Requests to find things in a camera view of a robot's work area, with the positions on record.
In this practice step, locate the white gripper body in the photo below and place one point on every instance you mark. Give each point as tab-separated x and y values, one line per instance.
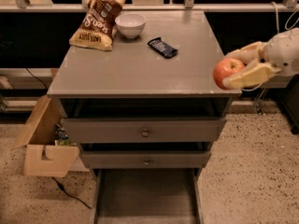
282	52

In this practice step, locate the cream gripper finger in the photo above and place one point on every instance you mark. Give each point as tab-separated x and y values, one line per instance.
249	53
254	73

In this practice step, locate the red apple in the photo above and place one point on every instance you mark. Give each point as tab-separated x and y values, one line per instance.
225	68

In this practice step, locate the grey wooden drawer cabinet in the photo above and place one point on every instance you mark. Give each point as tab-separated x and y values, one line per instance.
132	81

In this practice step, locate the brass top drawer knob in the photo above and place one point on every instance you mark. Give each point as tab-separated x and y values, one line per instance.
145	133

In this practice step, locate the brass drawer knob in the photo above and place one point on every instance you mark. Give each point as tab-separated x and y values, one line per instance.
145	133
146	162

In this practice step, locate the brass middle drawer knob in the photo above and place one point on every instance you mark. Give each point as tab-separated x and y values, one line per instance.
146	162

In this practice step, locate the grey middle drawer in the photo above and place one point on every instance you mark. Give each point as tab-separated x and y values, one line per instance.
135	159

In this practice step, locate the grey open bottom drawer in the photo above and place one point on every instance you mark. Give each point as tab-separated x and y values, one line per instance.
147	196

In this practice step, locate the grey top drawer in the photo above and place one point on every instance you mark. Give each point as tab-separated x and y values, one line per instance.
130	130

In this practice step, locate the dark blue candy bar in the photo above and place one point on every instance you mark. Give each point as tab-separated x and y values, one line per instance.
158	45

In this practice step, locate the white ceramic bowl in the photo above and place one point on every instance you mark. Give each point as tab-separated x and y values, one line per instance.
130	25

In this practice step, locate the brown yellow chip bag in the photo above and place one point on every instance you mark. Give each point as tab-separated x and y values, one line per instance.
98	29

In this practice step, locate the open cardboard box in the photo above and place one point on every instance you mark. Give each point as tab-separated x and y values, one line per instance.
43	157

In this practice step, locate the metal railing shelf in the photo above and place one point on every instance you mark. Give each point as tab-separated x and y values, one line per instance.
48	6

